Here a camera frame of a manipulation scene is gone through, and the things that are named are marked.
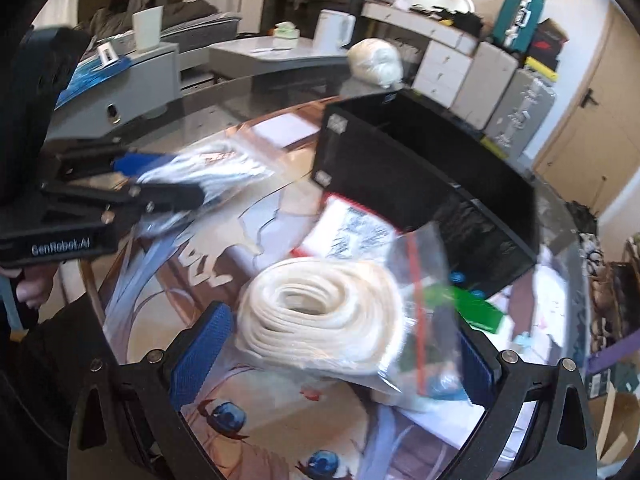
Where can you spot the grey cabinet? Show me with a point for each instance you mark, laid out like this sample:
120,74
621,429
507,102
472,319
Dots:
135,90

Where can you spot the teal suitcase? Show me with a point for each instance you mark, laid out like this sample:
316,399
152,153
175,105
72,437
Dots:
517,15

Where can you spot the black storage box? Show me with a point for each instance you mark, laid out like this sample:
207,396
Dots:
430,185

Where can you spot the yellow black shoe box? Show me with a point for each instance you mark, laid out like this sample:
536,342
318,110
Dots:
540,71

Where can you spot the person's left hand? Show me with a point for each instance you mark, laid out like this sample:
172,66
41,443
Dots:
32,287

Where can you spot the grey desk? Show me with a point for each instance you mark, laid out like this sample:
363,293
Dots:
270,62

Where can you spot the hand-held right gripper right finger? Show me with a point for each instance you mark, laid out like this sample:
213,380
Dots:
475,367

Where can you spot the printed table mat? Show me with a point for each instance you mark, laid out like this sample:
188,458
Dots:
165,270

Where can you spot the wooden door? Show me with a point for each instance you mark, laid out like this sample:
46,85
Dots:
585,110

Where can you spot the wooden shoe rack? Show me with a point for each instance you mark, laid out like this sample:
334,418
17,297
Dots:
612,300

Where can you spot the white dresser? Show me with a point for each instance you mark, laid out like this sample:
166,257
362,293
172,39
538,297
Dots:
440,65

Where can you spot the green tissue box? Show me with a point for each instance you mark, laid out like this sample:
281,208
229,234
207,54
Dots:
286,31

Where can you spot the cardboard box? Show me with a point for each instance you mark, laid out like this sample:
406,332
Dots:
622,425

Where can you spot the green medicine packet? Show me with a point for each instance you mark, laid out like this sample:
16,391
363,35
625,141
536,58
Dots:
477,312

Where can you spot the white pen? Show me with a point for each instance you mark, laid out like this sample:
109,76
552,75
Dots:
272,50

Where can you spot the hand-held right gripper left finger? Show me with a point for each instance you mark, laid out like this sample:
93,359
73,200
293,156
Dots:
200,352

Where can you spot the black pouch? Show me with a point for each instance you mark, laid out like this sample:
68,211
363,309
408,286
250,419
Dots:
452,16

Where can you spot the white cup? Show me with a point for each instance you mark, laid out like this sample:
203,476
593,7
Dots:
148,29

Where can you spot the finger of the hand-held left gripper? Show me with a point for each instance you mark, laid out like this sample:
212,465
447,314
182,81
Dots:
170,196
135,164

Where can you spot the beige suitcase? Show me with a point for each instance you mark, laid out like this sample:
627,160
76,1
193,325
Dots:
487,85

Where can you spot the silver suitcase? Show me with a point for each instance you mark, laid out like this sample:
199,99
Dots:
522,107

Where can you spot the white electric kettle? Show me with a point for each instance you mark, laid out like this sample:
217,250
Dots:
332,30

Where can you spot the red white packet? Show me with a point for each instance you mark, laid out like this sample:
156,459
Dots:
350,227

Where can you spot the blue printed board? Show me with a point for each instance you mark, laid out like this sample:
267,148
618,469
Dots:
92,80

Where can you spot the black red shoe box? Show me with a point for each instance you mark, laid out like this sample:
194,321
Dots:
549,42

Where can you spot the small white box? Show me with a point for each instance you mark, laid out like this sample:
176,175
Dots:
106,55

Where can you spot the shoe rack with shoes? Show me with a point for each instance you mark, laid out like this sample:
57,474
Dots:
607,285

